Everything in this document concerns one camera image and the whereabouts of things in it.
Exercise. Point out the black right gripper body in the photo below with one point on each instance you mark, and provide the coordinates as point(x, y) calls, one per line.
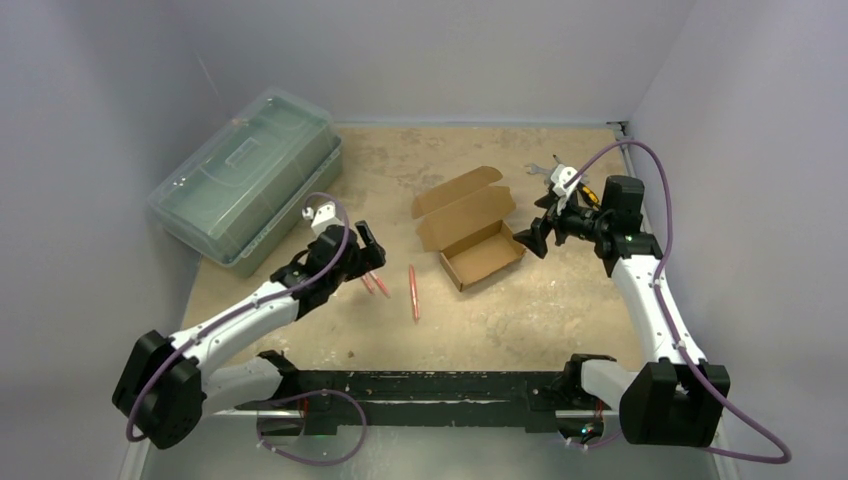
point(549, 225)

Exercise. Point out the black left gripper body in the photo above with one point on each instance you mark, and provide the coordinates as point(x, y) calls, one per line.
point(358, 264)

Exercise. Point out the red pen with label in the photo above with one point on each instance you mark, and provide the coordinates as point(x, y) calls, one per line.
point(380, 284)

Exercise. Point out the pink pen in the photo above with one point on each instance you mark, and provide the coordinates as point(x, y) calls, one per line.
point(368, 284)

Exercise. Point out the brown cardboard box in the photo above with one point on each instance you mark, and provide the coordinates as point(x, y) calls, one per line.
point(463, 221)

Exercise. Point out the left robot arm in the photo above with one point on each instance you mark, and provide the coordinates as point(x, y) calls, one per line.
point(169, 383)

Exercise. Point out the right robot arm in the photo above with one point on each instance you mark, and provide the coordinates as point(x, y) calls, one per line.
point(670, 401)

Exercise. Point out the clear plastic storage box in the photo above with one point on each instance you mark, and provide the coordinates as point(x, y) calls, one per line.
point(236, 197)

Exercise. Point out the yellow black screwdriver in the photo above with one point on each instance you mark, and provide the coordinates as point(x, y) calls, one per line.
point(589, 198)

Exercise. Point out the silver wrench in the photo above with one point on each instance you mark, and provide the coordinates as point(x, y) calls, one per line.
point(534, 169)

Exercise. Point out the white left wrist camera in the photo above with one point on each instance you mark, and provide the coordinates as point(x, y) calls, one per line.
point(322, 217)

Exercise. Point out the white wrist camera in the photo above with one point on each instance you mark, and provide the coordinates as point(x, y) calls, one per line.
point(322, 217)
point(563, 184)

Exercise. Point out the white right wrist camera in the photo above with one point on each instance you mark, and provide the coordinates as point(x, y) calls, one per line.
point(563, 184)

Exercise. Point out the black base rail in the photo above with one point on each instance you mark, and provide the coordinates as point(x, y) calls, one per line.
point(533, 401)

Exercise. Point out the aluminium frame rail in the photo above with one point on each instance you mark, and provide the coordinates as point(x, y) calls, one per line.
point(224, 446)

